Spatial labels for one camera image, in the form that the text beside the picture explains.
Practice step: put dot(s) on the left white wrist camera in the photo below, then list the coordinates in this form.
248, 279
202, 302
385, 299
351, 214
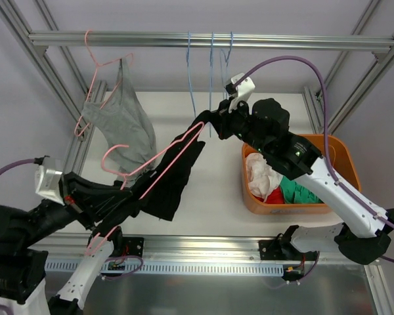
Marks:
47, 177

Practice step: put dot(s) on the black tank top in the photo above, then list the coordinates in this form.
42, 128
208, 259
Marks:
158, 192

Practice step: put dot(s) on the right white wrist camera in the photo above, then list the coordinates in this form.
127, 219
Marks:
239, 88

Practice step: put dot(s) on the aluminium hanging rail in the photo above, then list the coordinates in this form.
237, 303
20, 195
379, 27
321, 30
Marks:
208, 40

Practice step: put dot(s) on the aluminium frame posts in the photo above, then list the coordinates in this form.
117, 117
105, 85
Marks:
160, 75

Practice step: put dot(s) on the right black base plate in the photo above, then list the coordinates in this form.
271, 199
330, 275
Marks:
276, 250

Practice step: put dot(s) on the green tank top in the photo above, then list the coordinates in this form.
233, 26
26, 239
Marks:
294, 193

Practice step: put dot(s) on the orange plastic basket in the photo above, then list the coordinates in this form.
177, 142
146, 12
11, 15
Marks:
340, 160

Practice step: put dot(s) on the white tank top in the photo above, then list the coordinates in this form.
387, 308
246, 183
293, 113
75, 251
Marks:
262, 178

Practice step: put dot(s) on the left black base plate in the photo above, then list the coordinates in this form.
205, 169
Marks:
128, 245

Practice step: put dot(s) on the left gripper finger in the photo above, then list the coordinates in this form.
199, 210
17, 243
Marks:
86, 188
109, 210

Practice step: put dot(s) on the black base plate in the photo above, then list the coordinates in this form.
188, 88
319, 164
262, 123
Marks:
128, 245
276, 250

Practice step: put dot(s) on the blue hanger of green top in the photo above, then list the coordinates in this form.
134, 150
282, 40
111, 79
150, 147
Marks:
211, 71

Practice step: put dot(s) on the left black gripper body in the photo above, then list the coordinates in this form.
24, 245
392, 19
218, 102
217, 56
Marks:
72, 193

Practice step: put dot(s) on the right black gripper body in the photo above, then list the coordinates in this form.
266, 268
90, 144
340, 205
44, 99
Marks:
223, 119

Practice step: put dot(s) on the blue hanger of white top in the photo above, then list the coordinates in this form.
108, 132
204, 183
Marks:
189, 74

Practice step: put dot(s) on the aluminium front rail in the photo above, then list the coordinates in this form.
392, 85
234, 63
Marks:
206, 249

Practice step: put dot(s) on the grey tank top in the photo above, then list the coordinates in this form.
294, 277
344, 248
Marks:
123, 122

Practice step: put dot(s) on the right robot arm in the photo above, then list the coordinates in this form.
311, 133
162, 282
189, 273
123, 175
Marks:
363, 234

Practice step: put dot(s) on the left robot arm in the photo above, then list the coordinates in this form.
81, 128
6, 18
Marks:
22, 269

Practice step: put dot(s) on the blue hanger of red top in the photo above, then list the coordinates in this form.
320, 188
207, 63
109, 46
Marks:
224, 57

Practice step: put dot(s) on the red tank top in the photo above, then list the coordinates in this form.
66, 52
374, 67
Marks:
276, 197

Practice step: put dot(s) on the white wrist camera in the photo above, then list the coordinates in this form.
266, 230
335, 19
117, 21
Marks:
47, 177
239, 88

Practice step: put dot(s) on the white slotted cable duct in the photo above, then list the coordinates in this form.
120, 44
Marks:
194, 268

